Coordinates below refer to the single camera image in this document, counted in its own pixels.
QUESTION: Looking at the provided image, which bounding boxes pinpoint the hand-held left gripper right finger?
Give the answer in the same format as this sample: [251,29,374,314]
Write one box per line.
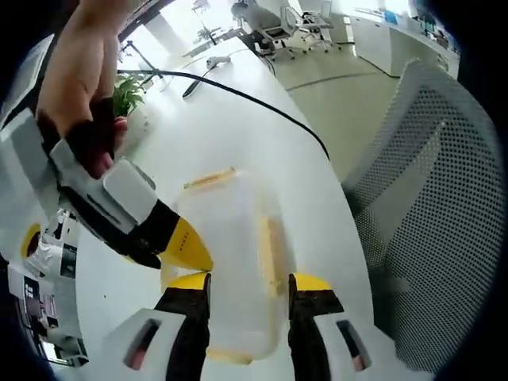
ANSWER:
[287,272,398,381]

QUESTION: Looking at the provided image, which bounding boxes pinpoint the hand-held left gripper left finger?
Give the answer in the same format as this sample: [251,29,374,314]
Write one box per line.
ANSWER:
[103,272,214,381]

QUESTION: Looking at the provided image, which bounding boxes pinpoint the clear container with yellow clips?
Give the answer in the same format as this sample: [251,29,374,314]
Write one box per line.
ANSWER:
[160,166,299,364]

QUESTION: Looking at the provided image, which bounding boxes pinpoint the person's right hand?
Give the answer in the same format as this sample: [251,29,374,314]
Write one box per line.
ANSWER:
[37,0,132,182]

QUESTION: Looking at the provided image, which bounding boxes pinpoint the white plant pot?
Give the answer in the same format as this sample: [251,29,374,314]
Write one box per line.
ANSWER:
[118,103,152,137]

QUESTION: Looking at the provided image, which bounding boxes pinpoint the green potted plant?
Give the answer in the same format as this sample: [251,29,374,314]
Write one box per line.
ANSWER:
[112,76,146,118]

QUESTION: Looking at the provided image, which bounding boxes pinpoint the grey mesh office chair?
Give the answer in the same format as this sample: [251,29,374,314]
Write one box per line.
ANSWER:
[341,57,506,376]

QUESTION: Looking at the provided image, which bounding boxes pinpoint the grey background office chair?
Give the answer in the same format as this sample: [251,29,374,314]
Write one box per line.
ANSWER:
[232,1,297,61]

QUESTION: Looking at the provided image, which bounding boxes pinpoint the white background office chair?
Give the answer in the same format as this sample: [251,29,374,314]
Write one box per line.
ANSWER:
[279,2,343,55]

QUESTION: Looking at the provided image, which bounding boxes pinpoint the white cabinet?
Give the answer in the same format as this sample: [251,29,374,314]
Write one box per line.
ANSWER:
[348,6,460,77]

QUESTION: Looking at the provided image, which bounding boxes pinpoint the black cable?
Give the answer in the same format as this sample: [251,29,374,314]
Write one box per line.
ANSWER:
[116,67,331,160]

